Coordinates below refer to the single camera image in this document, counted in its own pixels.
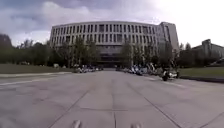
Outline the row of parked scooters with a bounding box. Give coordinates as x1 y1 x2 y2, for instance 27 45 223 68
72 64 104 74

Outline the large pale building, window grid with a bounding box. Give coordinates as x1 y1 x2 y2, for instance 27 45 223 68
49 20 181 69

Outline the grey-brown paved plaza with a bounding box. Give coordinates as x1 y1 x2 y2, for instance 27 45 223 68
0 69 224 128

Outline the row of trees by building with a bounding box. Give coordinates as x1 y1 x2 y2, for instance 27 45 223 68
0 33 201 69

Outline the row of white scooters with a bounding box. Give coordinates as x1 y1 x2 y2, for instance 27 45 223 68
115 62 181 82

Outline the robot's own part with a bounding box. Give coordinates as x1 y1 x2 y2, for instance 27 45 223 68
130 123 142 128
72 119 82 128

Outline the grass lawn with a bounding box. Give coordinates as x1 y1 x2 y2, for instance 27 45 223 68
178 66 224 79
0 63 75 75

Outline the dark kerb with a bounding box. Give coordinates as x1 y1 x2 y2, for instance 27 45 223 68
179 75 224 84

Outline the low grey building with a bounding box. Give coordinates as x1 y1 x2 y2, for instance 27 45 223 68
191 38 224 66

